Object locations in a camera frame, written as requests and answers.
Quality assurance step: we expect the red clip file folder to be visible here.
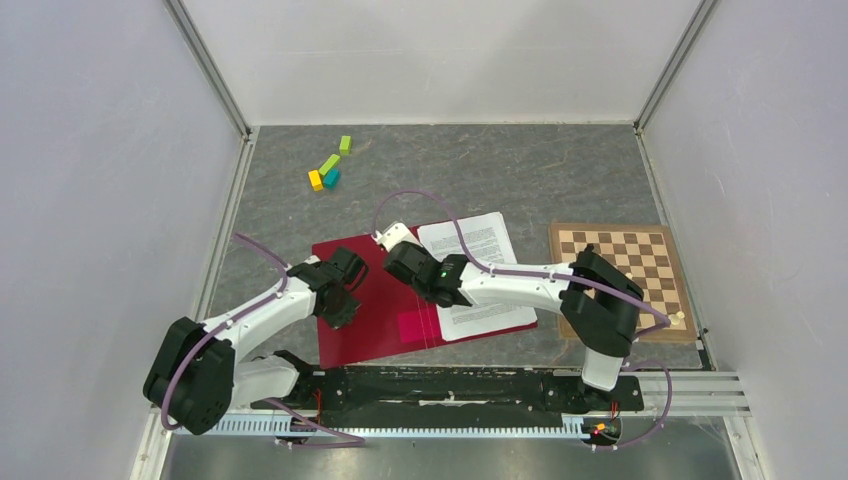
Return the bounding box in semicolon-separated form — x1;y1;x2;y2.
311;227;539;370

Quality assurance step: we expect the printed text paper sheet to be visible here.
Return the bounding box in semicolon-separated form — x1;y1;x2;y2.
417;212;538;342

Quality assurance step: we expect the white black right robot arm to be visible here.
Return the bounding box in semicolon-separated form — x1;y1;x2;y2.
380;240;644;408

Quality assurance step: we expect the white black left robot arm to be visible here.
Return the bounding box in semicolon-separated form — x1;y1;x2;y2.
142;247;368;435

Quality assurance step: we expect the teal block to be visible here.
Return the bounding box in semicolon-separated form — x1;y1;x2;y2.
323;168;341;190

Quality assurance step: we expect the orange yellow block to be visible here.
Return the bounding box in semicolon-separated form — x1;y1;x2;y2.
308;170;324;192

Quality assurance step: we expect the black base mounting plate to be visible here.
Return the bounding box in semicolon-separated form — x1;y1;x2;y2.
282;365;645;414

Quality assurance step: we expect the light green block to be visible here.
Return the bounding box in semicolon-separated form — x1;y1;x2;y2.
339;135;352;156

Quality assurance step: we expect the wooden chessboard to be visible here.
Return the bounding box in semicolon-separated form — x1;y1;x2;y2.
549;223;698;344

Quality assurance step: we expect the cream chess pawn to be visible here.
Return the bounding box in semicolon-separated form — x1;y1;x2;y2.
668;311;685;327

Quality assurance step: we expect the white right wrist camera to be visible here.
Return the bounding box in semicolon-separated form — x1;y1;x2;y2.
372;222;421;252

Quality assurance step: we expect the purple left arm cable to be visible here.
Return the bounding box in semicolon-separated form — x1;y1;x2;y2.
160;232;366;450

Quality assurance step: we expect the aluminium frame rail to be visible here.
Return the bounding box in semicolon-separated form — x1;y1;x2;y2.
148;370;753;439

